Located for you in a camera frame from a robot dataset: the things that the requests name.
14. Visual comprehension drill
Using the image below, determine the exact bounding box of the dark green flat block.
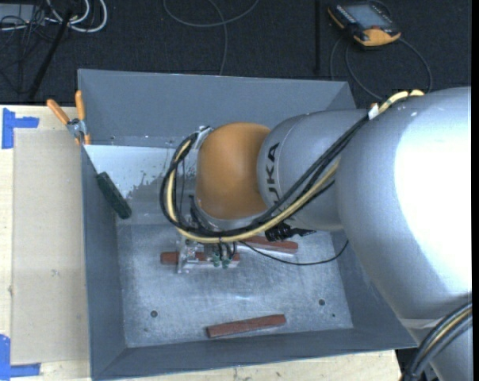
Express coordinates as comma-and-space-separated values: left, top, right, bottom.
94, 171, 133, 221

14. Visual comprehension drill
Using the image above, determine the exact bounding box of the pale wood flat board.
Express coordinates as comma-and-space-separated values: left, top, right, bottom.
10, 129, 91, 367

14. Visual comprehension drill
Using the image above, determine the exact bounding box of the grey metal bin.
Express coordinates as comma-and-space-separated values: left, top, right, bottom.
77, 68, 420, 381

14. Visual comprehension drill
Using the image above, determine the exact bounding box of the red-brown flat block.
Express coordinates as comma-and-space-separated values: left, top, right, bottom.
205, 314, 287, 339
159, 251, 241, 266
243, 236, 299, 252

